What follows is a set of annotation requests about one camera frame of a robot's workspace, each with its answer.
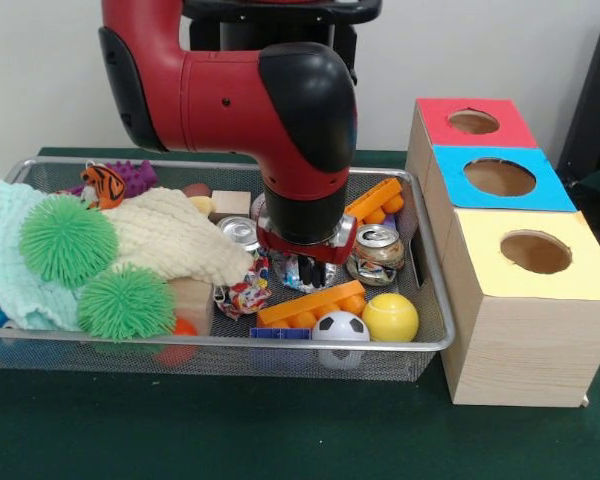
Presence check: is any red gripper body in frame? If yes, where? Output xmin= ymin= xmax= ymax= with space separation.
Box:
xmin=256 ymin=227 xmax=357 ymax=265

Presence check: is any clear foil packet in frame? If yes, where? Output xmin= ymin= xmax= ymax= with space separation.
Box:
xmin=272 ymin=249 xmax=337 ymax=294

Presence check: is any tiger plush keychain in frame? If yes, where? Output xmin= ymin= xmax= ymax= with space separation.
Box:
xmin=78 ymin=164 xmax=126 ymax=209

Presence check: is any green spiky rubber ball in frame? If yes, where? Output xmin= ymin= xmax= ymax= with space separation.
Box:
xmin=18 ymin=193 xmax=120 ymax=289
xmin=76 ymin=264 xmax=177 ymax=342

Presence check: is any silver mesh bin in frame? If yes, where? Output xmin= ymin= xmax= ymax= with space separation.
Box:
xmin=0 ymin=157 xmax=456 ymax=384

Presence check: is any wooden box with three holes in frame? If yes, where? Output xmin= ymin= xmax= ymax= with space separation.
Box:
xmin=405 ymin=97 xmax=600 ymax=407

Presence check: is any orange toy building block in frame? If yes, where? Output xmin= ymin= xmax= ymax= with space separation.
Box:
xmin=257 ymin=279 xmax=369 ymax=329

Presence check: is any small soccer ball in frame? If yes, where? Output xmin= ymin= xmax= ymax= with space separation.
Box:
xmin=311 ymin=310 xmax=371 ymax=370

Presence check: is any crushed printed can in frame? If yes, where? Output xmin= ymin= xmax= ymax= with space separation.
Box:
xmin=346 ymin=223 xmax=406 ymax=286

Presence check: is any silver can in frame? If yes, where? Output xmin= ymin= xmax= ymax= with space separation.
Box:
xmin=215 ymin=214 xmax=261 ymax=253

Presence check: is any yellow foam ball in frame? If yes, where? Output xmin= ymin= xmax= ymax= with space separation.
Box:
xmin=362 ymin=293 xmax=420 ymax=344

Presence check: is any long orange toy piece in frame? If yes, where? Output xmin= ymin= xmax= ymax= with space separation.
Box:
xmin=343 ymin=177 xmax=406 ymax=226

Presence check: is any cream cloth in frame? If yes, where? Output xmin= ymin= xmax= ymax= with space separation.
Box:
xmin=102 ymin=187 xmax=254 ymax=291

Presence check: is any mint green cloth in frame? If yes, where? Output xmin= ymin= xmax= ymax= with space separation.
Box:
xmin=0 ymin=180 xmax=84 ymax=331

